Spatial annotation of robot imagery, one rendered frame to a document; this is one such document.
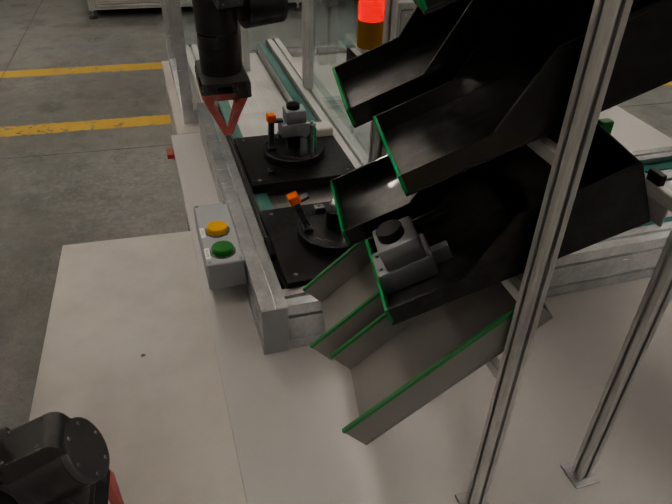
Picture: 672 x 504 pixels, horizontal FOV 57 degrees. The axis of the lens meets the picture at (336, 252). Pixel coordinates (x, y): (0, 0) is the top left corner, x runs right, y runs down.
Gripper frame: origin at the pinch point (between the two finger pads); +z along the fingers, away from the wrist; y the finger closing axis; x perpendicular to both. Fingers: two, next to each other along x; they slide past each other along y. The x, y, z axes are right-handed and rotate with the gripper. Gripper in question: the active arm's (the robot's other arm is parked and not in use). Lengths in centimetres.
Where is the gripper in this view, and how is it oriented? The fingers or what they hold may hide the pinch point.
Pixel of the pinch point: (227, 129)
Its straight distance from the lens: 96.1
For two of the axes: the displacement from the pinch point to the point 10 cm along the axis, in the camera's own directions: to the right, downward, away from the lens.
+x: -9.6, 1.7, -2.3
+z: 0.0, 8.0, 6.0
